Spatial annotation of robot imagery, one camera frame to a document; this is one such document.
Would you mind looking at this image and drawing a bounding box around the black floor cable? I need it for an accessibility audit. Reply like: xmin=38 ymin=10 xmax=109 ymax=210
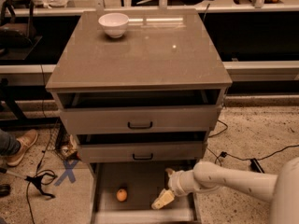
xmin=206 ymin=119 xmax=299 ymax=170

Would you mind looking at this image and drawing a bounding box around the bottom grey drawer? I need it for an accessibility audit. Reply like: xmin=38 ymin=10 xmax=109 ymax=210
xmin=91 ymin=161 xmax=201 ymax=224

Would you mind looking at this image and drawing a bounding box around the tan shoe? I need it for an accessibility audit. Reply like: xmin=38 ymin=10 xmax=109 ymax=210
xmin=7 ymin=129 xmax=38 ymax=167

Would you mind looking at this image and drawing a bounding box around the blue jeans leg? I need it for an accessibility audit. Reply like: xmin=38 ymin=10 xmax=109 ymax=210
xmin=0 ymin=130 xmax=21 ymax=156

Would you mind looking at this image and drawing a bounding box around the grey drawer cabinet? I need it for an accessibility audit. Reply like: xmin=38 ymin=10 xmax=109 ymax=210
xmin=47 ymin=10 xmax=232 ymax=211

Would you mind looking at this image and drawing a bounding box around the white ceramic bowl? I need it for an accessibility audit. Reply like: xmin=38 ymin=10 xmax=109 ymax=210
xmin=98 ymin=13 xmax=129 ymax=38

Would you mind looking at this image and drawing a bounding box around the top grey drawer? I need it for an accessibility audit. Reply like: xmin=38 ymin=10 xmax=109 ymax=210
xmin=57 ymin=89 xmax=222 ymax=134

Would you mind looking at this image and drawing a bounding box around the wire basket with items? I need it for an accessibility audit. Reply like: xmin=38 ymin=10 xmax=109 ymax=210
xmin=46 ymin=122 xmax=78 ymax=161

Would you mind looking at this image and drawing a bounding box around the orange fruit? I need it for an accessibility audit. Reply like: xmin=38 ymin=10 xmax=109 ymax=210
xmin=116 ymin=189 xmax=128 ymax=202

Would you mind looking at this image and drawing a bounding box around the black metal stand leg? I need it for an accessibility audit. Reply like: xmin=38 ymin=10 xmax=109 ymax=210
xmin=250 ymin=158 xmax=264 ymax=173

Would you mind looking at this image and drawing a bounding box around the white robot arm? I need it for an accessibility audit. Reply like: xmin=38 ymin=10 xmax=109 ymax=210
xmin=151 ymin=158 xmax=299 ymax=224

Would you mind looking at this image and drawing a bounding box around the black cable left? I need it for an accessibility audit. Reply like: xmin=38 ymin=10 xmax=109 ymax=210
xmin=25 ymin=63 xmax=59 ymax=224

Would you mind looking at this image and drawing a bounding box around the grey drawer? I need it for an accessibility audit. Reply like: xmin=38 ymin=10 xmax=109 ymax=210
xmin=91 ymin=161 xmax=201 ymax=224
xmin=57 ymin=89 xmax=222 ymax=134
xmin=78 ymin=131 xmax=206 ymax=163

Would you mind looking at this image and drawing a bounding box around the black grabber tool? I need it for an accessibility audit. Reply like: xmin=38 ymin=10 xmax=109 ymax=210
xmin=0 ymin=167 xmax=57 ymax=198

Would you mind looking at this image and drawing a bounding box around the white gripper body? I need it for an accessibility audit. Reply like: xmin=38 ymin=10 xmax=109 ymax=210
xmin=168 ymin=170 xmax=200 ymax=197

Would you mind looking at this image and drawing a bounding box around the dark chair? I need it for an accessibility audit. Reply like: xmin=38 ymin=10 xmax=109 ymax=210
xmin=0 ymin=0 xmax=42 ymax=61

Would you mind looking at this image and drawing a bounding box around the middle grey drawer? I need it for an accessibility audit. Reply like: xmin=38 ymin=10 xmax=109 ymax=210
xmin=78 ymin=131 xmax=206 ymax=163

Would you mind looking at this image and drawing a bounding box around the blue tape cross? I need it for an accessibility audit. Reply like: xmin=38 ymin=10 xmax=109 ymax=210
xmin=54 ymin=160 xmax=78 ymax=187

